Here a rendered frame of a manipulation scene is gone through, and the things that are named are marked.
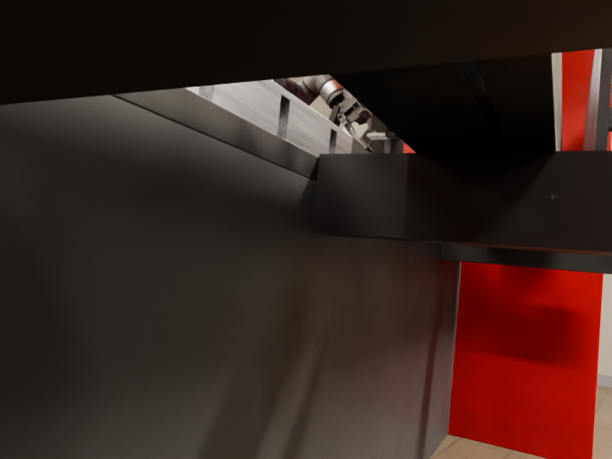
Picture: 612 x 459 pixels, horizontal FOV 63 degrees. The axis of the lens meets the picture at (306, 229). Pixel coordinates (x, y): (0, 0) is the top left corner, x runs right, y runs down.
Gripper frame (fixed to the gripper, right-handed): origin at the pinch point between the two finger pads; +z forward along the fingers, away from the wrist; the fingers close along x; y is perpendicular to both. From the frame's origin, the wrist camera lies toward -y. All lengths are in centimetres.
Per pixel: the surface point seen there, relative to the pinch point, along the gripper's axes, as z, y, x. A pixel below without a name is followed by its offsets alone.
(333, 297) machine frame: 43, -15, -51
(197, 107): 25, 0, -97
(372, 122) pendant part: -54, -3, 101
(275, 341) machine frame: 48, -19, -72
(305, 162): 25, 0, -68
